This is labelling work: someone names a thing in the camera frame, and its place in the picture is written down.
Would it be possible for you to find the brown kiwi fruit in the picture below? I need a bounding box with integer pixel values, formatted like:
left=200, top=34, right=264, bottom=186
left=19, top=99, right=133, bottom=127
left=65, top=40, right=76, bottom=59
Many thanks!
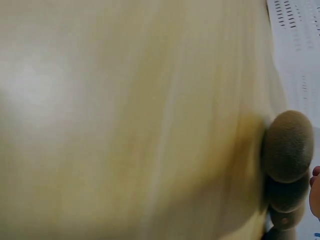
left=261, top=109, right=315, bottom=184
left=268, top=199, right=306, bottom=240
left=266, top=171, right=310, bottom=214

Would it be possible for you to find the person's right hand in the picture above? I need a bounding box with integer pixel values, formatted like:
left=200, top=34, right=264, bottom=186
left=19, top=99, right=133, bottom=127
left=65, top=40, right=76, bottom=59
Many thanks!
left=308, top=165, right=320, bottom=217

